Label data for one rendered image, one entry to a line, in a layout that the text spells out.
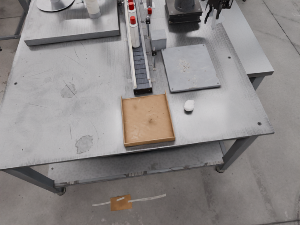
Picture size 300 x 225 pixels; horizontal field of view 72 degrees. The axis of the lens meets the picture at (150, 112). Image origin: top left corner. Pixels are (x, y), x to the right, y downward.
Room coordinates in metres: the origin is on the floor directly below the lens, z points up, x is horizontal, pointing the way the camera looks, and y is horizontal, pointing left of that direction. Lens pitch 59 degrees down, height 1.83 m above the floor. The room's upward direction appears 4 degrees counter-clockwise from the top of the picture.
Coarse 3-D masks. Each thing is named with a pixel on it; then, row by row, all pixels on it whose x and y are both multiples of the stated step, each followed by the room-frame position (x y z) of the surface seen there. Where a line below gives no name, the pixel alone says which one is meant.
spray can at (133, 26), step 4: (132, 16) 1.11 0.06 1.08; (132, 20) 1.08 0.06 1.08; (132, 24) 1.09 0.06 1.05; (136, 24) 1.09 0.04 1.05; (132, 28) 1.08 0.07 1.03; (136, 28) 1.08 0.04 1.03; (132, 32) 1.08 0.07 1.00; (136, 32) 1.08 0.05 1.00; (132, 36) 1.08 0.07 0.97; (136, 36) 1.08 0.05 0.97; (132, 40) 1.08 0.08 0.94; (136, 40) 1.08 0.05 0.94; (132, 44) 1.09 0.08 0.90; (136, 44) 1.08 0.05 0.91
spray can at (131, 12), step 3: (129, 3) 1.24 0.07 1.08; (132, 3) 1.24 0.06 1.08; (129, 6) 1.23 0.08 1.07; (132, 6) 1.23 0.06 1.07; (129, 9) 1.23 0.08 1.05; (132, 9) 1.23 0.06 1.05; (135, 9) 1.24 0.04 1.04; (129, 12) 1.22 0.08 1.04; (132, 12) 1.22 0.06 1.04; (135, 12) 1.23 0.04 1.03; (129, 15) 1.22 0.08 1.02; (132, 15) 1.22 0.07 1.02; (135, 15) 1.23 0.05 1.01; (129, 18) 1.23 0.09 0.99; (129, 21) 1.23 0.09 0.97
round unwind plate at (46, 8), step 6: (42, 0) 1.70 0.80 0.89; (48, 0) 1.69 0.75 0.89; (60, 0) 1.68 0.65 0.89; (66, 0) 1.67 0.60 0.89; (72, 0) 1.66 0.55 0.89; (42, 6) 1.61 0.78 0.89; (48, 6) 1.61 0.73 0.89; (54, 6) 1.60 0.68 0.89; (60, 6) 1.60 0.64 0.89; (66, 6) 1.59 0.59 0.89
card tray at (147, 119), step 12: (144, 96) 0.71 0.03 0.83; (156, 96) 0.71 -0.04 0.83; (132, 108) 0.64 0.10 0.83; (144, 108) 0.63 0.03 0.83; (156, 108) 0.62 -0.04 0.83; (168, 108) 0.60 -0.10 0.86; (132, 120) 0.56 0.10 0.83; (144, 120) 0.55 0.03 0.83; (156, 120) 0.55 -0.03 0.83; (168, 120) 0.54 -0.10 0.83; (132, 132) 0.49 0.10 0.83; (144, 132) 0.48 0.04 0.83; (156, 132) 0.48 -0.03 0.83; (168, 132) 0.47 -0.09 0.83; (132, 144) 0.41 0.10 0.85
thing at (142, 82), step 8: (136, 8) 1.51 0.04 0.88; (128, 16) 1.42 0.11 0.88; (136, 48) 1.07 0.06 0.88; (136, 56) 1.00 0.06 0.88; (136, 64) 0.93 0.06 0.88; (144, 64) 0.92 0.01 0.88; (136, 72) 0.86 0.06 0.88; (144, 72) 0.86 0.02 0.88; (136, 80) 0.80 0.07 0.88; (144, 80) 0.80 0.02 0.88; (136, 88) 0.74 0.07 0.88; (144, 88) 0.74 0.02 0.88
